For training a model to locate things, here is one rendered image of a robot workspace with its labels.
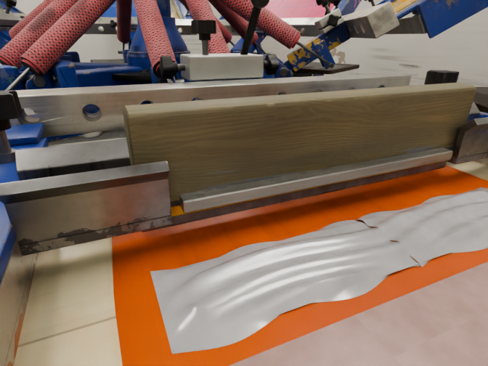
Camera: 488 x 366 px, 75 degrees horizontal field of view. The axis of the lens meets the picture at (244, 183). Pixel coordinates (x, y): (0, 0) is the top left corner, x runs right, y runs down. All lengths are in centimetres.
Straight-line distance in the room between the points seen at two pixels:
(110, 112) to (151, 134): 22
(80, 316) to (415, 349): 19
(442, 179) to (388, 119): 13
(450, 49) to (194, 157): 252
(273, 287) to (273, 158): 11
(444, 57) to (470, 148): 228
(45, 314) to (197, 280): 9
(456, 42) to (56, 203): 259
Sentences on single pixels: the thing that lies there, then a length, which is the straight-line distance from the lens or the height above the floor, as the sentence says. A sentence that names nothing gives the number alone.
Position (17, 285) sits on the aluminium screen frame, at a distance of 23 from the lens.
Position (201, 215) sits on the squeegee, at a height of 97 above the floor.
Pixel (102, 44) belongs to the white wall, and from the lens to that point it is 435.
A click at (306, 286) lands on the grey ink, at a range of 22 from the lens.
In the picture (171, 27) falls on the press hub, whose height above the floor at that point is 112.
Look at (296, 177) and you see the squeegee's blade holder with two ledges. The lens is 28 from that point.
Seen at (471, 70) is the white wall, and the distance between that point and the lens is 260.
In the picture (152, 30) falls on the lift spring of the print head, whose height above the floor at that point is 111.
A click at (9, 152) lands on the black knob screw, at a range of 36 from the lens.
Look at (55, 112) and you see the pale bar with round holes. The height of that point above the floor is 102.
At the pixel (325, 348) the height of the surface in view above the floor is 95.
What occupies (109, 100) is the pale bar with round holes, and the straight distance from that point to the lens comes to 45.
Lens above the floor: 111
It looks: 25 degrees down
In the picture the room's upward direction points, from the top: 1 degrees clockwise
